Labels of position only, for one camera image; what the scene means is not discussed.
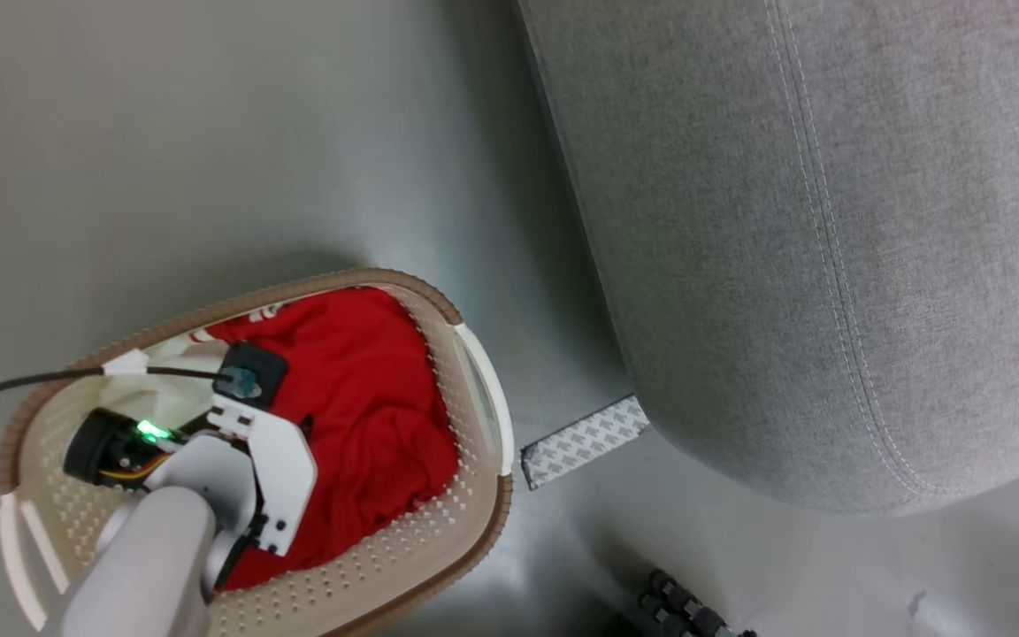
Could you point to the red cloth garment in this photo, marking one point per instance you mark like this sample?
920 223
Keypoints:
368 398

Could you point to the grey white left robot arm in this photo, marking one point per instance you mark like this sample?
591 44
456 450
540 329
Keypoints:
142 566

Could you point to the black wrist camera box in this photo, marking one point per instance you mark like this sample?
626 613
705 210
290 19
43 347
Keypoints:
253 372

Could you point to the cream perforated laundry basket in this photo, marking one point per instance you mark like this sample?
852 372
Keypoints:
386 575

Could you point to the grey fabric sofa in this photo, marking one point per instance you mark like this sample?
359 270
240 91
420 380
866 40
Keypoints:
828 265

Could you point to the patterned white tape strip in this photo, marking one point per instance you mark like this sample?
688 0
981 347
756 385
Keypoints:
580 442

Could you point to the white green left gripper body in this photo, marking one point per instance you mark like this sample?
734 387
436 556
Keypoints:
284 469

